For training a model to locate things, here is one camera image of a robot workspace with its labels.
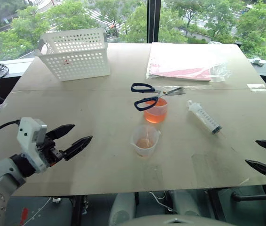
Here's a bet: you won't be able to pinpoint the clear plastic bag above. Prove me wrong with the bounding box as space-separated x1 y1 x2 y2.
208 63 232 82

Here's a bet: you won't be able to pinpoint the pink paper in plastic sleeve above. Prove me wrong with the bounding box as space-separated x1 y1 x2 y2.
146 42 227 82

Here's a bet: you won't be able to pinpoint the cup with orange liquid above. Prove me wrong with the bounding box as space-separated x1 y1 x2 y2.
143 97 168 123

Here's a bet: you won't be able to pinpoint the black window frame post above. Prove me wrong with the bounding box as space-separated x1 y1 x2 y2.
146 0 161 44

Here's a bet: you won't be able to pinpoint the clear tape strip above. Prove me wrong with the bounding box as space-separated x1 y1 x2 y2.
247 83 266 92

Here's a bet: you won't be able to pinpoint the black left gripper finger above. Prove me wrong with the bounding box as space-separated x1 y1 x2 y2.
45 124 76 140
62 135 93 161

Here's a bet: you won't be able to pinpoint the white cable under table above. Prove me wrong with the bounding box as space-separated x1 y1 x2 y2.
147 191 178 214

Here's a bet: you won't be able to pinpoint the blue handled scissors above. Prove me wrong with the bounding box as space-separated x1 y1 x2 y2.
130 82 186 112

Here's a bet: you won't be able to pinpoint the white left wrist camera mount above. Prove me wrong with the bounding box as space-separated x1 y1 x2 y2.
16 117 48 173

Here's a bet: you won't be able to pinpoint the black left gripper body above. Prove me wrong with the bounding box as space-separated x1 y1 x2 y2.
35 136 65 168

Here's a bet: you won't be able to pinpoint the black table leg frame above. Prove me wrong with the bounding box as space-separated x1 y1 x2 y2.
203 185 266 226

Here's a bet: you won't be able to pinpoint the white perforated plastic basket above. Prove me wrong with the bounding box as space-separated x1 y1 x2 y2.
35 28 111 82

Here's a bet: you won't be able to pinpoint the clear plastic syringe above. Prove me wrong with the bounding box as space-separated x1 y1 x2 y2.
186 100 227 139

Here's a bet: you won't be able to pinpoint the grey robot body top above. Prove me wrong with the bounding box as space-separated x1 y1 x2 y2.
123 214 235 226

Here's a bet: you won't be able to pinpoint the small clear measuring cup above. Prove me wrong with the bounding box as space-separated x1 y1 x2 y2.
130 125 162 159

